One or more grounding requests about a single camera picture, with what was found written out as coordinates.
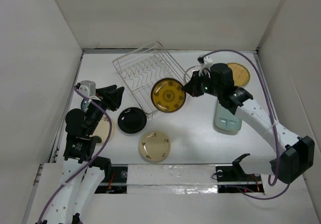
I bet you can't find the white plate red pattern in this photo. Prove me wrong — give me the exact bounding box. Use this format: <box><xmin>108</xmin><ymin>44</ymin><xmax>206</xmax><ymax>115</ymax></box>
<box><xmin>183</xmin><ymin>65</ymin><xmax>201</xmax><ymax>84</ymax></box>

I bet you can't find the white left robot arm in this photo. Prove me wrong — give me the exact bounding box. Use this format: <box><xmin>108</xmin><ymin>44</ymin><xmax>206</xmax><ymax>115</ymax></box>
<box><xmin>37</xmin><ymin>81</ymin><xmax>124</xmax><ymax>223</ymax></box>

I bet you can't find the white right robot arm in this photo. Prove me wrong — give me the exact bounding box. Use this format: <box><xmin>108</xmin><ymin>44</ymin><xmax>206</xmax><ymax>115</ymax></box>
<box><xmin>182</xmin><ymin>63</ymin><xmax>314</xmax><ymax>184</ymax></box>

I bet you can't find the light green rectangular dish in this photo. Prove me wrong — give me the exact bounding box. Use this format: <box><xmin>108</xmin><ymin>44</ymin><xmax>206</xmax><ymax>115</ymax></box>
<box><xmin>214</xmin><ymin>102</ymin><xmax>242</xmax><ymax>134</ymax></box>

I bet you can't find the glossy black plate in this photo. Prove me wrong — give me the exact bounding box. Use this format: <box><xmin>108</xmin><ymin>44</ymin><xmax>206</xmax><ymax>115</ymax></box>
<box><xmin>117</xmin><ymin>107</ymin><xmax>147</xmax><ymax>134</ymax></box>

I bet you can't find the blue and white plate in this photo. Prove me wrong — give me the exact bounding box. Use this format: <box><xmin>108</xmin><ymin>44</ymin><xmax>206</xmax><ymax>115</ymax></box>
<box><xmin>80</xmin><ymin>99</ymin><xmax>90</xmax><ymax>112</ymax></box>

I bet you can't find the beige plate with writing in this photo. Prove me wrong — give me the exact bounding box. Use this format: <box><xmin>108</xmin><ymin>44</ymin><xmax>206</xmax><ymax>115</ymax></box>
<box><xmin>91</xmin><ymin>116</ymin><xmax>110</xmax><ymax>145</ymax></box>

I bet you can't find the yellow patterned plate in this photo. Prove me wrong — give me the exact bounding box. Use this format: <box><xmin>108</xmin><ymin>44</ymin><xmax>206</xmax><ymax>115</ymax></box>
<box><xmin>150</xmin><ymin>78</ymin><xmax>187</xmax><ymax>113</ymax></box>

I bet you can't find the cream floral plate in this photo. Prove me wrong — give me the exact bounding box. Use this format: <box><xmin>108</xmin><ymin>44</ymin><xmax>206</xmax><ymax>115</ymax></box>
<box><xmin>138</xmin><ymin>131</ymin><xmax>171</xmax><ymax>163</ymax></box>

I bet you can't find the silver wire dish rack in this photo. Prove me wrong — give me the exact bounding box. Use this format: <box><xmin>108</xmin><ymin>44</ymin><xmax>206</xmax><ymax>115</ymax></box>
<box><xmin>112</xmin><ymin>41</ymin><xmax>190</xmax><ymax>120</ymax></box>

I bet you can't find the woven bamboo round plate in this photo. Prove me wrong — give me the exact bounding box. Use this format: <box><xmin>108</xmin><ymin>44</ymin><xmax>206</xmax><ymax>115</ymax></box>
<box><xmin>227</xmin><ymin>62</ymin><xmax>250</xmax><ymax>87</ymax></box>

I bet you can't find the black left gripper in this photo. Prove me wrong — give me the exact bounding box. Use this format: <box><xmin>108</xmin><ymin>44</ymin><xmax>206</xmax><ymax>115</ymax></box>
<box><xmin>86</xmin><ymin>84</ymin><xmax>123</xmax><ymax>135</ymax></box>

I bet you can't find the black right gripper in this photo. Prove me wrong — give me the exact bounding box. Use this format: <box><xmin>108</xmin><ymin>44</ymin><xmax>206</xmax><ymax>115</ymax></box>
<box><xmin>183</xmin><ymin>69</ymin><xmax>222</xmax><ymax>97</ymax></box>

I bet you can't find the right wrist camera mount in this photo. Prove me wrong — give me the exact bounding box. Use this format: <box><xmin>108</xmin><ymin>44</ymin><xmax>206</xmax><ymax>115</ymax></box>
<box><xmin>198</xmin><ymin>56</ymin><xmax>214</xmax><ymax>76</ymax></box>

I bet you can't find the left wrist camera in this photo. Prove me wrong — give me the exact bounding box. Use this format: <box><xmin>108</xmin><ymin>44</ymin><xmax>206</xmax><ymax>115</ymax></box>
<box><xmin>76</xmin><ymin>80</ymin><xmax>96</xmax><ymax>98</ymax></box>

